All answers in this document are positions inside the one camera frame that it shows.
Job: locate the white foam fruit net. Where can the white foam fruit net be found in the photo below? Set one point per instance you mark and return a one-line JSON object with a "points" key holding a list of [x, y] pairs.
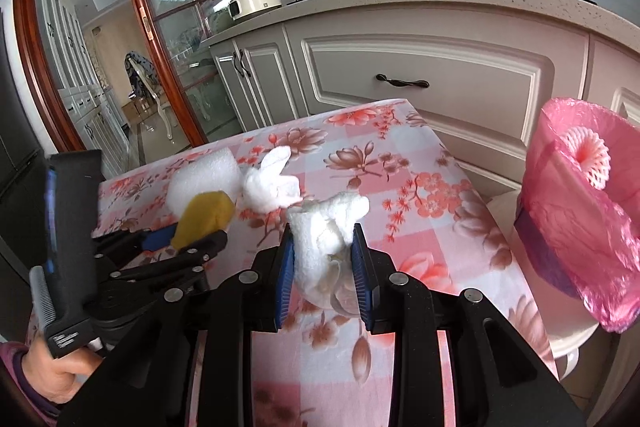
{"points": [[587, 157]]}

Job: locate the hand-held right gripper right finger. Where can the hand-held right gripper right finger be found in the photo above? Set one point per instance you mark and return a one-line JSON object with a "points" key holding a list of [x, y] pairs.
{"points": [[361, 279]]}

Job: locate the white rice cooker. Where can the white rice cooker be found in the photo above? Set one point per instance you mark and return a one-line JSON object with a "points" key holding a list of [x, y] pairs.
{"points": [[255, 3]]}

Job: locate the person's left forearm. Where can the person's left forearm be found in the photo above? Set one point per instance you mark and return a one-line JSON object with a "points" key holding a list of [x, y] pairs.
{"points": [[15, 387]]}

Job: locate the white kitchen base cabinets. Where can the white kitchen base cabinets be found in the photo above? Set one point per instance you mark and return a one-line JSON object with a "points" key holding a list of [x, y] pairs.
{"points": [[450, 57]]}

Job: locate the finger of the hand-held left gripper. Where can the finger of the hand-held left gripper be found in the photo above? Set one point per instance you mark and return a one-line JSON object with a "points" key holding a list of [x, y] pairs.
{"points": [[150, 240], [200, 252]]}

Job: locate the purple bin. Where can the purple bin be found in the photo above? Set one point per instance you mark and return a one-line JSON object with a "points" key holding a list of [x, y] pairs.
{"points": [[530, 237]]}

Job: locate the white sideboard cabinet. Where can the white sideboard cabinet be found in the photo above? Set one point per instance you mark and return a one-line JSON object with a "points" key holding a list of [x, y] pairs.
{"points": [[82, 107]]}

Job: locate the white dining chair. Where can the white dining chair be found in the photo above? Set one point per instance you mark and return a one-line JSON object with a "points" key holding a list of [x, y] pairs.
{"points": [[145, 77]]}

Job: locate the white tissue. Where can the white tissue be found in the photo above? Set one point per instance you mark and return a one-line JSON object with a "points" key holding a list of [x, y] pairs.
{"points": [[320, 232], [272, 187]]}

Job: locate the white foam sheet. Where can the white foam sheet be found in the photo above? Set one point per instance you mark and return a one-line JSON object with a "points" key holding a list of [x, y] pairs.
{"points": [[200, 174]]}

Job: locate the pink plastic bin bag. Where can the pink plastic bin bag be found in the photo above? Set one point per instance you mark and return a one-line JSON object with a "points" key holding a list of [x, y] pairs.
{"points": [[615, 267]]}

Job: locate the white round stool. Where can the white round stool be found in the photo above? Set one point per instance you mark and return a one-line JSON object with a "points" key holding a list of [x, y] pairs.
{"points": [[565, 339]]}

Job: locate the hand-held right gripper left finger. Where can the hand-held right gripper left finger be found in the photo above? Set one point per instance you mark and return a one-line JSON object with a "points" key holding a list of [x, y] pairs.
{"points": [[285, 287]]}

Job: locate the floral tablecloth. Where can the floral tablecloth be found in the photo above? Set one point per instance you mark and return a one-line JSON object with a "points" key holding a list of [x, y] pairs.
{"points": [[425, 187]]}

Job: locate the person's left hand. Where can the person's left hand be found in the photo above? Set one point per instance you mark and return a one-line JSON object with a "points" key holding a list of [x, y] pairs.
{"points": [[55, 372]]}

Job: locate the wooden framed glass door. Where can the wooden framed glass door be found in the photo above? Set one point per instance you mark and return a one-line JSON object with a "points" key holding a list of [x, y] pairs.
{"points": [[150, 32]]}

